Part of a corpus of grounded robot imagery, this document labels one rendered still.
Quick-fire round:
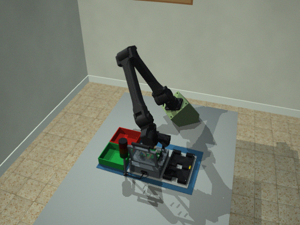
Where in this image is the red open box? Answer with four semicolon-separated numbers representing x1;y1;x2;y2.
110;127;141;145

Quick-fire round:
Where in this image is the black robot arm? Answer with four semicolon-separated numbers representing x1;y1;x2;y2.
116;45;183;147

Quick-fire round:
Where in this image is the green bin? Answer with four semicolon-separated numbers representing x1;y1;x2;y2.
98;142;130;170

